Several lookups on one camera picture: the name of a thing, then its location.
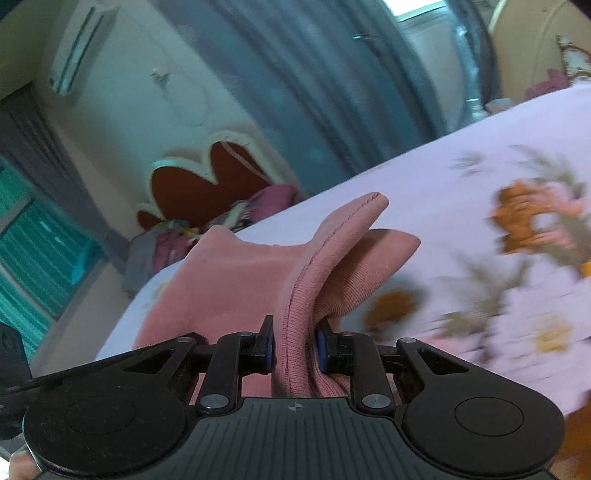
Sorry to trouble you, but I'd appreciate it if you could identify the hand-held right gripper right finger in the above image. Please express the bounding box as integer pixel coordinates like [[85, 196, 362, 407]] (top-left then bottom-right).
[[315, 318, 490, 411]]

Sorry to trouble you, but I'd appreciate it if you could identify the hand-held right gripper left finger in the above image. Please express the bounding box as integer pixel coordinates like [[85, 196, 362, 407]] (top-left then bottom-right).
[[92, 315, 276, 415]]

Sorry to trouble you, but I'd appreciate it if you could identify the pink knit sweater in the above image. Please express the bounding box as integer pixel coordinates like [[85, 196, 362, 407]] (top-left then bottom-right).
[[134, 191, 422, 400]]

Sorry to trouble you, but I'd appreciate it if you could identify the teal window blind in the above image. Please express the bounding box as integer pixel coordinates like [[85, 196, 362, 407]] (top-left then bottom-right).
[[0, 157, 105, 361]]

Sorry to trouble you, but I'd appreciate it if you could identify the colourful printed cloth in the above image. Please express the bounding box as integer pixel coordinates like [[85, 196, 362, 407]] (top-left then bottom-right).
[[221, 200, 260, 232]]

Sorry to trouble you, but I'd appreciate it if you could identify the magenta cloth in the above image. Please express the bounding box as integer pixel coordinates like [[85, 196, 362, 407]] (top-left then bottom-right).
[[154, 227, 205, 267]]

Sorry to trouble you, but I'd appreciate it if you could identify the magenta pillow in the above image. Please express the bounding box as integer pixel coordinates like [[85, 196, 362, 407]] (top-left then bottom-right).
[[249, 184, 306, 219]]

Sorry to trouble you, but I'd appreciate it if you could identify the red white-framed headboard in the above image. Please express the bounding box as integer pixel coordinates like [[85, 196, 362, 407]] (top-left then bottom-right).
[[136, 130, 301, 232]]

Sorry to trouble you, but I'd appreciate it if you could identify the floral white bedsheet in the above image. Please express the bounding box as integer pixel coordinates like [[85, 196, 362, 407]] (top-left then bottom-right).
[[95, 83, 591, 480]]

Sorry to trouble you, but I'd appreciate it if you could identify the grey curtain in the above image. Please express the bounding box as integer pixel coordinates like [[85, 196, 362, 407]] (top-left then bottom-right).
[[0, 88, 126, 241]]

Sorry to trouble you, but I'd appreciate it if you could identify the blue curtain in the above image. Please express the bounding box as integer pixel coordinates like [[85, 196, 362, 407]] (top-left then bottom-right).
[[152, 0, 444, 195], [441, 0, 505, 136]]

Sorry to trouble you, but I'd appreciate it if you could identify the white air conditioner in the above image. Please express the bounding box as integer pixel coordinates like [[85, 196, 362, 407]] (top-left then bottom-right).
[[48, 4, 119, 97]]

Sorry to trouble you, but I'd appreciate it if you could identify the bright window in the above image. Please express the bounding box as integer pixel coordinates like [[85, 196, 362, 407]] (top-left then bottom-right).
[[385, 0, 450, 23]]

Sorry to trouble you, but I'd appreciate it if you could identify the cream round headboard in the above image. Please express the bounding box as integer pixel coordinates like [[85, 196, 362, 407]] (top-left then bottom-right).
[[488, 0, 591, 100]]

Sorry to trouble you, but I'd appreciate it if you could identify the patterned cream pillow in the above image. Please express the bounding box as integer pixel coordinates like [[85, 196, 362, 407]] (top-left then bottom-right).
[[555, 34, 591, 85]]

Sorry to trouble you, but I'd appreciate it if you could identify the pink cord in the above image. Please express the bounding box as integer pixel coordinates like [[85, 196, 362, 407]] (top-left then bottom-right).
[[222, 141, 269, 179]]

